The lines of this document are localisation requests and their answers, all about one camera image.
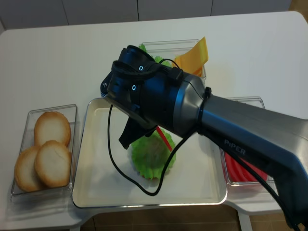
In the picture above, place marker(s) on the upright yellow cheese slice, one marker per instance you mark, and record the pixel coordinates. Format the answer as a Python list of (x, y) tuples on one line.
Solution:
[(194, 58)]

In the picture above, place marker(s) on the green lettuce leaves in box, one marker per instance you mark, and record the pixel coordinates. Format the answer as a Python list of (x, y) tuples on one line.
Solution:
[(158, 59)]

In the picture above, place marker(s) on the clear bun box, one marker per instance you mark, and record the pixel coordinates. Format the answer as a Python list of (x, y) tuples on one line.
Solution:
[(71, 113)]

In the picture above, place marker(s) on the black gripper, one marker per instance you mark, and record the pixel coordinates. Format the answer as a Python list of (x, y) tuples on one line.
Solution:
[(128, 74)]

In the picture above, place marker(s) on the far bun half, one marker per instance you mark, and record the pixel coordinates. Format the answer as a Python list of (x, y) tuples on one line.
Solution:
[(52, 126)]

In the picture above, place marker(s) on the white metal serving tray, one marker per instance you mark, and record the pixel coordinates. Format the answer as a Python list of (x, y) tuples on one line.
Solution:
[(105, 175)]

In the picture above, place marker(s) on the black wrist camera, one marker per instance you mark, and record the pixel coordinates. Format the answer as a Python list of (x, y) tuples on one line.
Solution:
[(105, 84)]

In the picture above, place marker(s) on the bun half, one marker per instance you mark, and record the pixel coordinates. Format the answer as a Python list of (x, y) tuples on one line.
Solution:
[(52, 126), (53, 164), (24, 172)]

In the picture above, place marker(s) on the clear patty and tomato box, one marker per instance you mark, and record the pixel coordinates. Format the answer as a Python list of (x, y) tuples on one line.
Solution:
[(247, 187)]

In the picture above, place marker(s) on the left near bun half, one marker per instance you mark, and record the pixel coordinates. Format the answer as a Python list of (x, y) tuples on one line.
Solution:
[(24, 172)]

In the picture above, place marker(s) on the flat yellow cheese slice stack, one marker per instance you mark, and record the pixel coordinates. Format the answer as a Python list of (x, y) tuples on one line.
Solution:
[(199, 72)]

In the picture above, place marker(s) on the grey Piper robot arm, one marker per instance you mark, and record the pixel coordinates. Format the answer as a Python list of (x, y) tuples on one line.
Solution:
[(272, 147)]

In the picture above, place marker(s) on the clear lettuce and cheese box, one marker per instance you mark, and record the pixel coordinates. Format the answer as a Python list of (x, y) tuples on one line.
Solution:
[(170, 49)]

